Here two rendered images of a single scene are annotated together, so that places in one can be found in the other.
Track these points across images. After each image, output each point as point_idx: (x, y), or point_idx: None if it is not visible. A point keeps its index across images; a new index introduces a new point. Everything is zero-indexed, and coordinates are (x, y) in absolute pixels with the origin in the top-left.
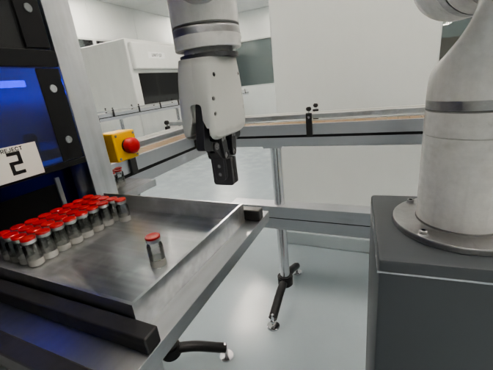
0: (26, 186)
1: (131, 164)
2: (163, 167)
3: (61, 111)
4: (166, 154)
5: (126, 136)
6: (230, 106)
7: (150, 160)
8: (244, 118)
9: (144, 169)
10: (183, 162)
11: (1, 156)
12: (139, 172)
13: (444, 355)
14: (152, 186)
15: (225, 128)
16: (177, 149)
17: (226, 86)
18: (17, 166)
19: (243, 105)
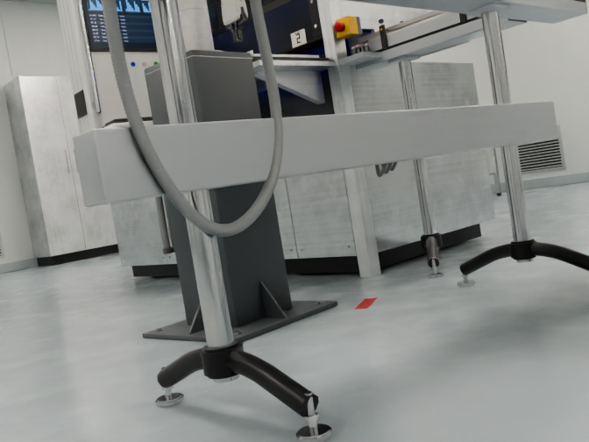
0: (322, 51)
1: (381, 40)
2: (415, 44)
3: (314, 12)
4: (420, 32)
5: (342, 20)
6: (228, 12)
7: (401, 38)
8: (237, 15)
9: (395, 46)
10: (441, 40)
11: (294, 35)
12: (390, 47)
13: None
14: (359, 57)
15: (227, 20)
16: (435, 26)
17: (225, 6)
18: (298, 39)
19: (237, 9)
